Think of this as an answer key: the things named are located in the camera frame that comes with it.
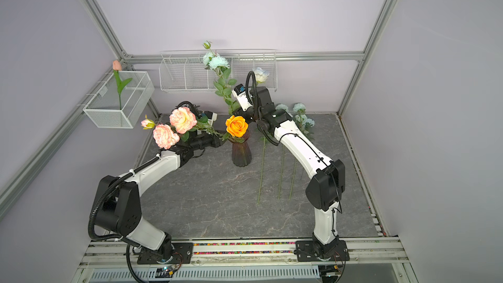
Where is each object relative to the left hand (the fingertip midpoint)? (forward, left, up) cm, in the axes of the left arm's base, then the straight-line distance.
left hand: (230, 134), depth 84 cm
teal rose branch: (-6, -14, -20) cm, 25 cm away
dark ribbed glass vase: (-2, -4, -15) cm, 16 cm away
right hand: (+6, -4, +10) cm, 12 cm away
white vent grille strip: (-45, +41, -22) cm, 65 cm away
